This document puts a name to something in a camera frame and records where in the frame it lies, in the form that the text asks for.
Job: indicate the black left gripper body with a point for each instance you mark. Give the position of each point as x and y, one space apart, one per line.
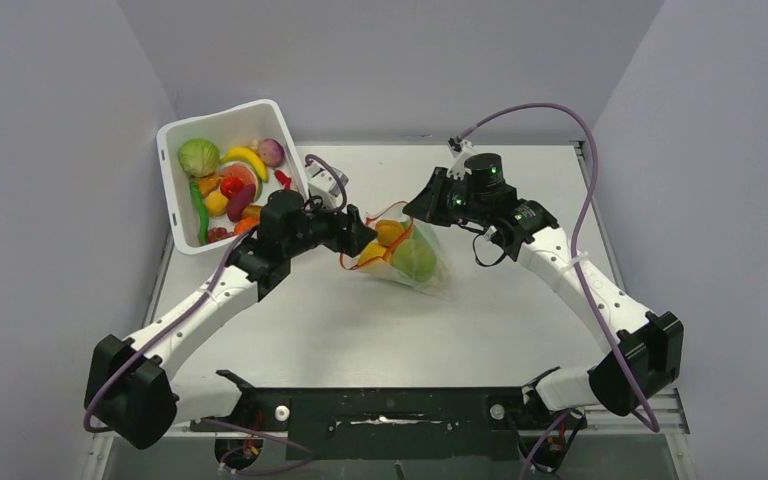
323 227

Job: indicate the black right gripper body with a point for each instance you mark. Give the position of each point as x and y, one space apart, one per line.
467 207

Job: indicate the yellow pear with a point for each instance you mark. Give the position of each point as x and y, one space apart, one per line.
374 254

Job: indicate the clear orange zip bag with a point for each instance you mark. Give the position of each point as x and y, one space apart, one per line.
439 286

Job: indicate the green round fruit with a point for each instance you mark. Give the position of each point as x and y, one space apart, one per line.
416 259

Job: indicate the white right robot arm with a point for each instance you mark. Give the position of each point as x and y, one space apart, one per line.
643 350

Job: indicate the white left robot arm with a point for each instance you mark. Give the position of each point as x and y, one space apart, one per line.
131 388

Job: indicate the red chili pepper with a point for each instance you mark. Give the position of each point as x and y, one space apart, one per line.
284 180

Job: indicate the brown potato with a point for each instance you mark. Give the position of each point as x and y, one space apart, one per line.
252 211

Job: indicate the orange tangerine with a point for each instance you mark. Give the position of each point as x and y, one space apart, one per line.
245 225

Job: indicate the purple sweet potato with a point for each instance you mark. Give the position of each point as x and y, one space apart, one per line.
239 201

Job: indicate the purple onion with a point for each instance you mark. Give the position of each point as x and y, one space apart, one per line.
271 152

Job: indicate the watermelon slice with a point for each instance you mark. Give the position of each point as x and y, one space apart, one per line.
245 173

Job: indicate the red tomato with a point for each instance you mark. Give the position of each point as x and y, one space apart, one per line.
230 186

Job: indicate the red grapes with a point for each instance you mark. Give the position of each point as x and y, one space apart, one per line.
217 234

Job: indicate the yellow lemon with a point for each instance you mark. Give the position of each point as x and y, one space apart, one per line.
216 203

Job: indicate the yellow banana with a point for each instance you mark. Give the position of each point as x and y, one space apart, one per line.
248 156

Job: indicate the white plastic bin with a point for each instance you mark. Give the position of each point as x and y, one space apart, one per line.
234 127

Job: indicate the green cucumber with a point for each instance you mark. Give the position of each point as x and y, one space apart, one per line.
202 214

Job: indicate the green cabbage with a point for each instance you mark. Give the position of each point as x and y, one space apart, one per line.
199 157

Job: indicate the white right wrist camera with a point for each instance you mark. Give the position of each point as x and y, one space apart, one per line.
461 150

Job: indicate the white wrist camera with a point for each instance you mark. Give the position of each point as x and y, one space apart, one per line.
461 150
326 184

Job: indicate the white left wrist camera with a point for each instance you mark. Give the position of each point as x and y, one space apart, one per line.
326 184

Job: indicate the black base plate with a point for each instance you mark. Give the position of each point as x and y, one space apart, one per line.
494 423

